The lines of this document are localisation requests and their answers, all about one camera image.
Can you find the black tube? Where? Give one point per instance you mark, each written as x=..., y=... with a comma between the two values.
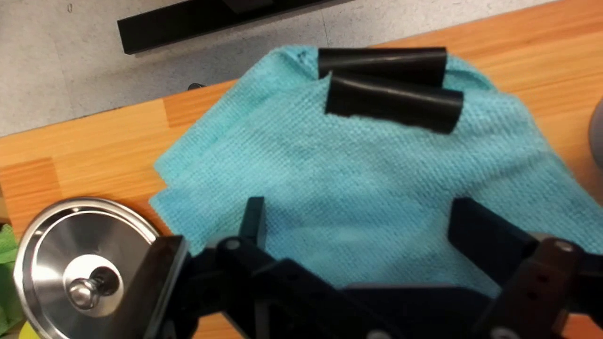
x=393, y=104
x=383, y=62

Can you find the yellow toy fruit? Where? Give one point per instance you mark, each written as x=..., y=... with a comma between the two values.
x=29, y=332

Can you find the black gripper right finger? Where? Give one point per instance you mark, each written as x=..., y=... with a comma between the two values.
x=487, y=236

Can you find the silver pot lid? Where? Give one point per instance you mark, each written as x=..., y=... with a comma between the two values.
x=69, y=264

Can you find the blue cloth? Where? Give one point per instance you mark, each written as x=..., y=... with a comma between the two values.
x=351, y=189

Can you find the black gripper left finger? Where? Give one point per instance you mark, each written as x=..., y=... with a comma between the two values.
x=253, y=221

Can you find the dark grey plastic box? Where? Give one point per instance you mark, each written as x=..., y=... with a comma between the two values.
x=189, y=21

